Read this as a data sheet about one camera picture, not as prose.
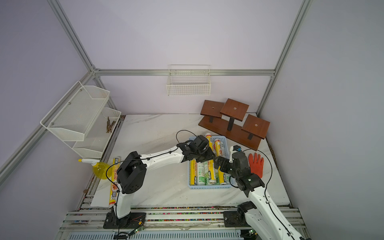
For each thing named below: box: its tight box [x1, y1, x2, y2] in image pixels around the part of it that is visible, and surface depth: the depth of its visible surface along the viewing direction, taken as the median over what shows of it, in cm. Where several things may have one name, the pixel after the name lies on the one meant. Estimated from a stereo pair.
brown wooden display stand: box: [198, 98, 271, 152], surface depth 100 cm
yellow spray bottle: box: [78, 158, 112, 180], surface depth 82 cm
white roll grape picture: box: [197, 161, 206, 186], surface depth 87 cm
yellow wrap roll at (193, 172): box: [190, 158, 198, 186], surface depth 87 cm
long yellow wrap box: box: [109, 156, 121, 206], surface depth 83 cm
